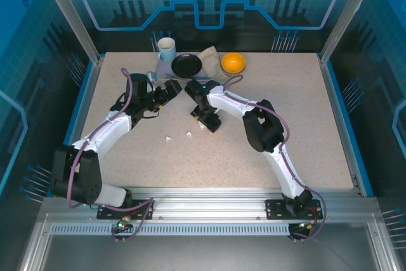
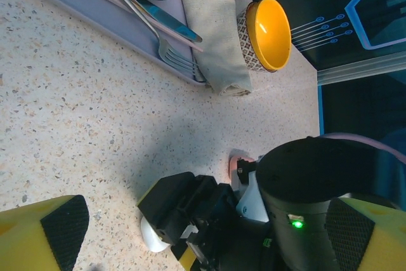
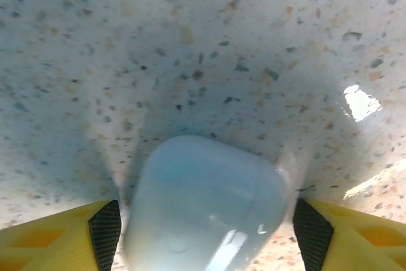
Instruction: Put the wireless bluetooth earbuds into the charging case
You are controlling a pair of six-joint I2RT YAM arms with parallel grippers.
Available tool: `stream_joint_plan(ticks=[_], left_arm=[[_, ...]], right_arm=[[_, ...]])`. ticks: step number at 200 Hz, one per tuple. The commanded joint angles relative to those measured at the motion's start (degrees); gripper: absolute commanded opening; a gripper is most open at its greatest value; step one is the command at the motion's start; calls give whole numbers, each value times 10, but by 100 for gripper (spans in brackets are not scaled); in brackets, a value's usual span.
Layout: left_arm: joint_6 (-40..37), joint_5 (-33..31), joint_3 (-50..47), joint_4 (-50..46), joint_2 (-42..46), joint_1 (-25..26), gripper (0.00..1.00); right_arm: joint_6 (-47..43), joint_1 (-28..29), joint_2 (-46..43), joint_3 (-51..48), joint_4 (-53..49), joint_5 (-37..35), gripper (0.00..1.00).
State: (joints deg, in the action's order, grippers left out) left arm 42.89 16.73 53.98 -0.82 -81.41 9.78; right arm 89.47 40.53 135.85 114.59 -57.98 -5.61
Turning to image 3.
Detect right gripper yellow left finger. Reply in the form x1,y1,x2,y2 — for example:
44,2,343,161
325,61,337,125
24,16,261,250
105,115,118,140
0,199,123,271

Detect white earbud charging case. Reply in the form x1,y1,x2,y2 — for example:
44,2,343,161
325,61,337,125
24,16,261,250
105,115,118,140
122,134,290,271

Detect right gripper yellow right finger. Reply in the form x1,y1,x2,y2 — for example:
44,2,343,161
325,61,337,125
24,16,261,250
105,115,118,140
292,199,406,271

